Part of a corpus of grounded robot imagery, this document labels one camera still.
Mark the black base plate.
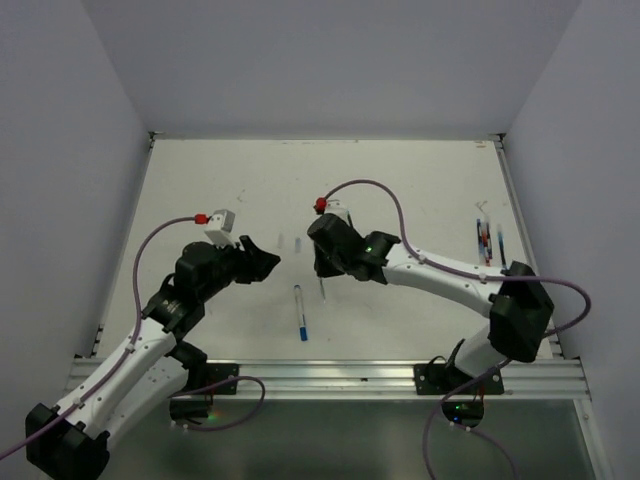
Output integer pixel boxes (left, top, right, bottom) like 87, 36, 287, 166
413, 363, 505, 396
204, 362, 240, 396

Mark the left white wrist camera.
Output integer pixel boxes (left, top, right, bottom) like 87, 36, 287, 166
204, 209, 236, 247

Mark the clear grey pen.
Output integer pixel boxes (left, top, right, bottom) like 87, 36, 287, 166
318, 278, 327, 303

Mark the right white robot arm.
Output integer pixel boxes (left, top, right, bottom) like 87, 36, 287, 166
307, 213, 554, 393

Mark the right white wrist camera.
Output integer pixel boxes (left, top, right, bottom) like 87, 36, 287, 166
329, 201, 353, 226

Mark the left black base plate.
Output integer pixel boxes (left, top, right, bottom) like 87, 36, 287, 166
204, 362, 240, 396

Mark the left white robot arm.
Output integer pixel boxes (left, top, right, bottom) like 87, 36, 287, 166
25, 235, 281, 479

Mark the blue pen at right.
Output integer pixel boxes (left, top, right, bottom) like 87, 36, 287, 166
476, 218, 484, 254

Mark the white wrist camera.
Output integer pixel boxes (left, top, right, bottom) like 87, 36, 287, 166
204, 209, 236, 247
329, 201, 353, 226

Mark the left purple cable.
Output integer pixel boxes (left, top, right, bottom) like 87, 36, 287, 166
0, 213, 266, 461

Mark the blue white pen far right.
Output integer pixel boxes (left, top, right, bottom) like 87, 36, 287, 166
497, 224, 509, 270

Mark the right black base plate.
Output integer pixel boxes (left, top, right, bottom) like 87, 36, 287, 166
413, 363, 505, 396

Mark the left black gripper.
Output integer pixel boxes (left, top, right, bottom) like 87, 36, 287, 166
198, 234, 279, 302

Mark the aluminium front rail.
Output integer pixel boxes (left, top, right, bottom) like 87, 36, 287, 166
62, 355, 591, 401

